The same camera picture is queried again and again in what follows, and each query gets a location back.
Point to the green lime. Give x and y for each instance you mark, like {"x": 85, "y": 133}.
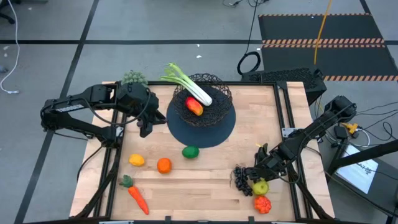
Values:
{"x": 190, "y": 152}

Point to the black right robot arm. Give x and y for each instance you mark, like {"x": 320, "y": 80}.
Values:
{"x": 311, "y": 130}

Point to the black grape bunch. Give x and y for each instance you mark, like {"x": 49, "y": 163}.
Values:
{"x": 242, "y": 183}

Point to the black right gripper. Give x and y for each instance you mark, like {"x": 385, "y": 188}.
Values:
{"x": 272, "y": 163}

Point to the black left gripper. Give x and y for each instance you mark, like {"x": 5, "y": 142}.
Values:
{"x": 146, "y": 105}

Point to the black office chair base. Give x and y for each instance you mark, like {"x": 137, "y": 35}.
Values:
{"x": 6, "y": 15}

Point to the black power adapter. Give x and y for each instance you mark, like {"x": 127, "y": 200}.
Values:
{"x": 340, "y": 132}

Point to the black aluminium table frame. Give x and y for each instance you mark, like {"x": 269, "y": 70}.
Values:
{"x": 284, "y": 124}

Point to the black perforated computer tower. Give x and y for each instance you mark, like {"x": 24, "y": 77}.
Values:
{"x": 286, "y": 77}

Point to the black hazard-striped floor mat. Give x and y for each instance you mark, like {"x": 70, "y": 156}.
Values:
{"x": 326, "y": 57}

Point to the green celery stalk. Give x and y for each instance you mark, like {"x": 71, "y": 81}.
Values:
{"x": 192, "y": 87}

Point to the dark round placemat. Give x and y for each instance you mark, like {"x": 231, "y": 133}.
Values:
{"x": 199, "y": 137}

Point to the red yellow mango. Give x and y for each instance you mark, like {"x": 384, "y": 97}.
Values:
{"x": 194, "y": 106}

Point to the orange fruit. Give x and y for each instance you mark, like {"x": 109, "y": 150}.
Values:
{"x": 164, "y": 165}

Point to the orange-red bumpy fruit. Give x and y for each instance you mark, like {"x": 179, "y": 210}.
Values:
{"x": 262, "y": 204}

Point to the black side stand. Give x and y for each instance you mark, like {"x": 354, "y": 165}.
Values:
{"x": 385, "y": 186}

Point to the white printed sheet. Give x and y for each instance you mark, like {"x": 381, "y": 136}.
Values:
{"x": 357, "y": 169}

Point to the orange carrot with green top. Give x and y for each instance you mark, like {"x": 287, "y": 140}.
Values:
{"x": 138, "y": 197}

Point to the potted green succulent plant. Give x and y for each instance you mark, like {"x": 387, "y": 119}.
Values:
{"x": 134, "y": 77}

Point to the yellow lemon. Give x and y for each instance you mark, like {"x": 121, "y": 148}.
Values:
{"x": 136, "y": 160}

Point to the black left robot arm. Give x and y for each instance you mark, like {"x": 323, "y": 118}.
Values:
{"x": 71, "y": 107}

